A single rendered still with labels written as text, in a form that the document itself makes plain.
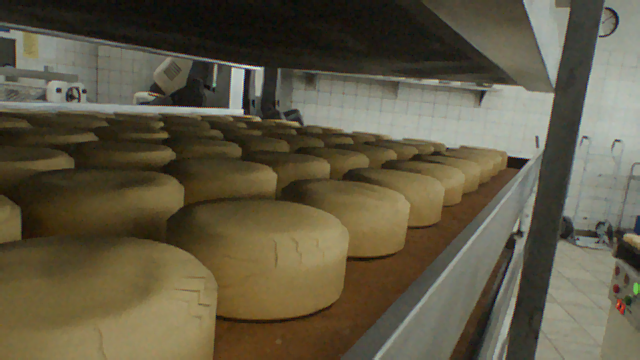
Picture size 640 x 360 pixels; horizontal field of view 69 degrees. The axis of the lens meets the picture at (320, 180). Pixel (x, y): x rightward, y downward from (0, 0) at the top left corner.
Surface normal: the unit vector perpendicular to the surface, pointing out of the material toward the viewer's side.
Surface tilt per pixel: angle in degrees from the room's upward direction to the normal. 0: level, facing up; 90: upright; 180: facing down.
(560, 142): 90
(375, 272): 0
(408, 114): 90
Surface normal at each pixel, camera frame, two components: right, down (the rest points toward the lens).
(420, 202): 0.34, 0.20
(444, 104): -0.09, 0.16
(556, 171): -0.46, 0.11
